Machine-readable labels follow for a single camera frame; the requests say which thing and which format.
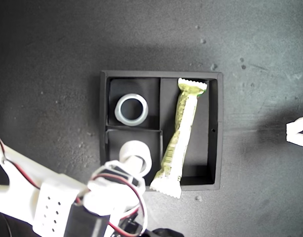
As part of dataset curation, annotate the small white tape roll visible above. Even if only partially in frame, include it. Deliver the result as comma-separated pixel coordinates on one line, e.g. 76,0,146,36
118,140,152,175

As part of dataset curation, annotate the large white tape roll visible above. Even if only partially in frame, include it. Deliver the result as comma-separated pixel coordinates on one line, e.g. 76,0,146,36
114,93,149,126

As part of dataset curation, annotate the snack bar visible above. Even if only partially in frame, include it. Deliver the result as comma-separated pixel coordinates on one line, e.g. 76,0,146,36
149,78,208,198

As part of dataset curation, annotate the black compartment tray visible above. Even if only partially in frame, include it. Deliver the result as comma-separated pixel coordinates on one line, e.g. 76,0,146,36
99,70,224,192

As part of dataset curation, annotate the red gripper wire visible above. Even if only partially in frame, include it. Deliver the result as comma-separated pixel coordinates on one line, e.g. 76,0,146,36
77,172,149,235

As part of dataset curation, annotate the red arm wire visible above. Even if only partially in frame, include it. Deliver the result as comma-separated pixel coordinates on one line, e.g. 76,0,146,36
0,132,41,191

